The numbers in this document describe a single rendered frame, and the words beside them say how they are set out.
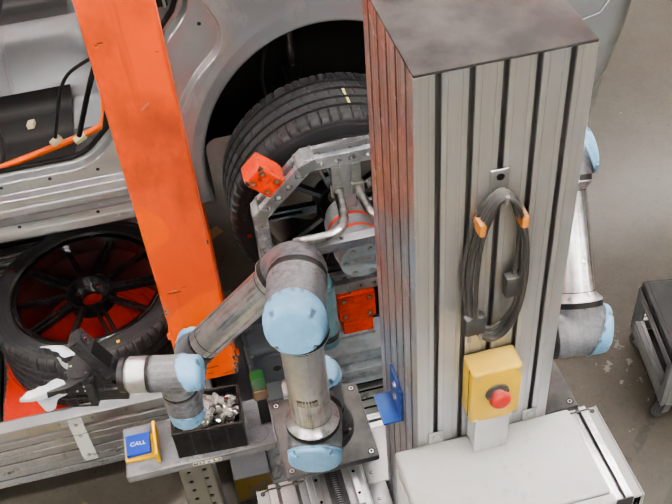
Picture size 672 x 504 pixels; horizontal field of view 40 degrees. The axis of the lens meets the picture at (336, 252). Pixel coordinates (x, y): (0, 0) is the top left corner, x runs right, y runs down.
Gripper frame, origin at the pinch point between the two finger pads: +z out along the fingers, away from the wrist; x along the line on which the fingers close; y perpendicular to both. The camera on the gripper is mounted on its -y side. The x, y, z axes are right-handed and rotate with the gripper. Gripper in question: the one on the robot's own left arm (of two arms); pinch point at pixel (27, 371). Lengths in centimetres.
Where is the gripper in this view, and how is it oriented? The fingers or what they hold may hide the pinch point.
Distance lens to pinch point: 200.4
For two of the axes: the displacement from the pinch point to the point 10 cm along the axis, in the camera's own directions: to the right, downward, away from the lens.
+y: 0.7, 8.0, 5.9
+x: 0.2, -6.0, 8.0
